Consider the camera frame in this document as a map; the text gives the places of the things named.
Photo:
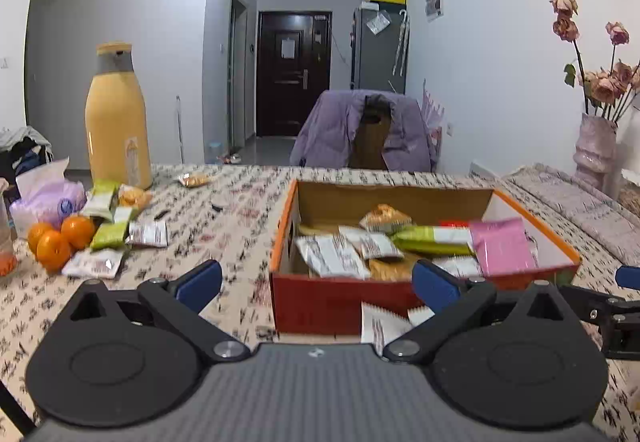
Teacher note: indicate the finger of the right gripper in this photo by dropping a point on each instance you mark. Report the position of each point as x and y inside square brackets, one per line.
[617, 320]
[628, 277]

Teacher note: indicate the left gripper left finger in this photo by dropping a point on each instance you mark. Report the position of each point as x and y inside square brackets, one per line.
[176, 306]

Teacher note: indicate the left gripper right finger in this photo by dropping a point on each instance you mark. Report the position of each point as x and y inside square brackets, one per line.
[458, 306]

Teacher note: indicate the long green snack pack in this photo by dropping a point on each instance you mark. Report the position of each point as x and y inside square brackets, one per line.
[432, 240]

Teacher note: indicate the pink snack pouch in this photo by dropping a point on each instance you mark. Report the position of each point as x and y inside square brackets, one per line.
[502, 247]

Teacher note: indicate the folded pink grey blanket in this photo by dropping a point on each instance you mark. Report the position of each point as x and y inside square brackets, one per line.
[604, 219]

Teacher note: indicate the white sachet by green bars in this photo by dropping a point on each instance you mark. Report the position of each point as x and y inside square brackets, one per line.
[148, 234]

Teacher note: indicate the white snack sachet near oranges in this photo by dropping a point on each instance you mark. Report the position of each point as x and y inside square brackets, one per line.
[102, 265]

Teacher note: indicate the green snack bar lower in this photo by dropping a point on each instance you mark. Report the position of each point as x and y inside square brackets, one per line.
[113, 235]

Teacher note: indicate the green snack bar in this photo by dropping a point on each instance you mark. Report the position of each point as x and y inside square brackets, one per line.
[102, 200]
[113, 235]

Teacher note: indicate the pink ceramic vase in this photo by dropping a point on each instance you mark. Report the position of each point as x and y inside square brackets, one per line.
[595, 152]

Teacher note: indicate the small orange cracker packet far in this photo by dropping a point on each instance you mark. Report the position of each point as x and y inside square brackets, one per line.
[193, 180]

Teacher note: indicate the right orange mandarin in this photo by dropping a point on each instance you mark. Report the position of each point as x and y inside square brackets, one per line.
[78, 231]

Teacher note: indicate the orange mandarin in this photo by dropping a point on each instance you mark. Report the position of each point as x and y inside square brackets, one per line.
[35, 233]
[53, 251]
[78, 231]

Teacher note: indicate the green snack bar upper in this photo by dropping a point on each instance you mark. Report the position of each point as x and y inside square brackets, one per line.
[102, 200]

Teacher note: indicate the orange red cardboard box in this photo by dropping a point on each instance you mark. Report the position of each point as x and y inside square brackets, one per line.
[303, 303]

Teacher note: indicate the front orange mandarin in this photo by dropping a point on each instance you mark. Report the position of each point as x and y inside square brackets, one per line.
[53, 251]

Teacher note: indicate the left orange mandarin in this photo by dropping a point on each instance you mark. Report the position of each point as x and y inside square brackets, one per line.
[35, 233]

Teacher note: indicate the purple tissue pack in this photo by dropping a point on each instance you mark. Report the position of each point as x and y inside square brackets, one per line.
[46, 196]

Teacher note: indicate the wooden chair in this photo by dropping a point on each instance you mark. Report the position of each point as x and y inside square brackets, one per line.
[368, 145]

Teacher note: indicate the yellow thermos bottle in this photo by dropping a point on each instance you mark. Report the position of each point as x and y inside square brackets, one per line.
[115, 119]

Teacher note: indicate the dried pink rose bouquet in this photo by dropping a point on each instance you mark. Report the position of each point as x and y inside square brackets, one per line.
[605, 71]

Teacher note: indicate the purple jacket on chair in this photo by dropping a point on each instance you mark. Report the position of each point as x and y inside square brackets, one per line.
[325, 140]

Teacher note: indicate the dark entrance door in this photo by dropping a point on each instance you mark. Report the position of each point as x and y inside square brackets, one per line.
[293, 69]

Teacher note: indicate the grey refrigerator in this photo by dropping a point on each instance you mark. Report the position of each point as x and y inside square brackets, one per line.
[380, 40]

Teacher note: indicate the wall picture frame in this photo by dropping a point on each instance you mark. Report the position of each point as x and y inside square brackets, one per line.
[433, 9]

